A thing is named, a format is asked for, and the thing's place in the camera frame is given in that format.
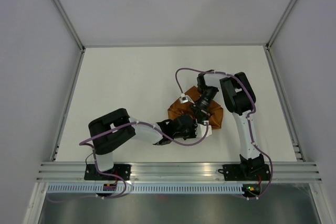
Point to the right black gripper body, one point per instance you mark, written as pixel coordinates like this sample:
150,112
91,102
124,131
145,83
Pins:
203,104

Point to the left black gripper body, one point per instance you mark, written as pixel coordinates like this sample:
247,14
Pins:
189,133

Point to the orange-brown cloth napkin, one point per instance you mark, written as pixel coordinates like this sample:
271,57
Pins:
177,108

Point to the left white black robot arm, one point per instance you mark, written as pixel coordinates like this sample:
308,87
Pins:
161,133

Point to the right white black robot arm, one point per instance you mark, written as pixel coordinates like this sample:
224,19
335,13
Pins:
239,100

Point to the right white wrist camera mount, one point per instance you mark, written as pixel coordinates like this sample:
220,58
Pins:
184,98

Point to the white slotted cable duct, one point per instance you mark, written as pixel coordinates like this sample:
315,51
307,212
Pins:
146,188

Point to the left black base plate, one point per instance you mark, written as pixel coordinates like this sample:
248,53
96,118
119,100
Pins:
119,170

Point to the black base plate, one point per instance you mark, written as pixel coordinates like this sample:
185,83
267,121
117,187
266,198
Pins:
119,170
236,172

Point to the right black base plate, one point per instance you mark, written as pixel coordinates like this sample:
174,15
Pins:
236,172

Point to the aluminium mounting rail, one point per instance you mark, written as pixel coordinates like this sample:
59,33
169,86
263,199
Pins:
284,172

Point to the right aluminium frame post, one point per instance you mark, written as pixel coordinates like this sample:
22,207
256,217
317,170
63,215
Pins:
281,22

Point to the aluminium frame post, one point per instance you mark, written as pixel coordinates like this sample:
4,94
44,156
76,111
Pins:
65,18
281,22

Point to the left aluminium frame post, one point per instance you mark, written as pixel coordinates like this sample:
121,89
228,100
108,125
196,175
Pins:
65,18

